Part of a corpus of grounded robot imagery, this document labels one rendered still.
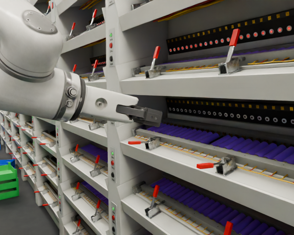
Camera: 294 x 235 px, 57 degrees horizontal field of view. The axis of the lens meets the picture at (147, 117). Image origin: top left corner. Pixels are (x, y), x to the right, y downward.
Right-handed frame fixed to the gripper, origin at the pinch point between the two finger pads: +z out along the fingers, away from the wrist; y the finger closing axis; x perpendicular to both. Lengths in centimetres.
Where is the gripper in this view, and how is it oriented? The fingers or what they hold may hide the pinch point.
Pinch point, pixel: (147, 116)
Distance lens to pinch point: 55.0
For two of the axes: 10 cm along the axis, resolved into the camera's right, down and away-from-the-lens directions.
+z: 8.1, 2.0, 5.5
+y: -5.5, -0.9, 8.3
